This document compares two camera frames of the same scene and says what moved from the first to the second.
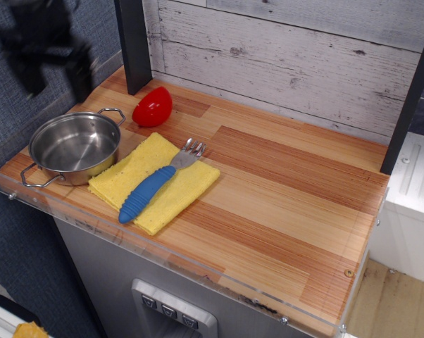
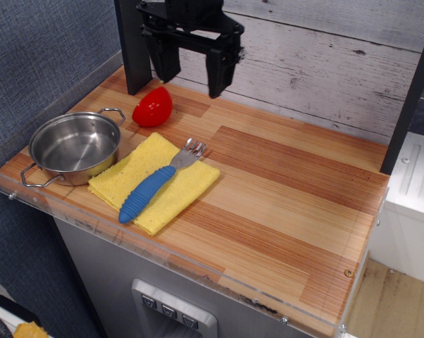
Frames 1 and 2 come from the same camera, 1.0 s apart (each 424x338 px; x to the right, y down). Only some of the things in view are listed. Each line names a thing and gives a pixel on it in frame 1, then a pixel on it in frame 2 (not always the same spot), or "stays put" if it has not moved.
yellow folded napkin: (117, 174) stays put
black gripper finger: (79, 74) → (220, 68)
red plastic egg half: (153, 108) stays put
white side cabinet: (405, 236) stays put
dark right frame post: (420, 81) stays put
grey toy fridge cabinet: (107, 263) stays put
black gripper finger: (27, 61) → (165, 56)
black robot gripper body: (40, 31) → (196, 21)
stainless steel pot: (77, 147) stays put
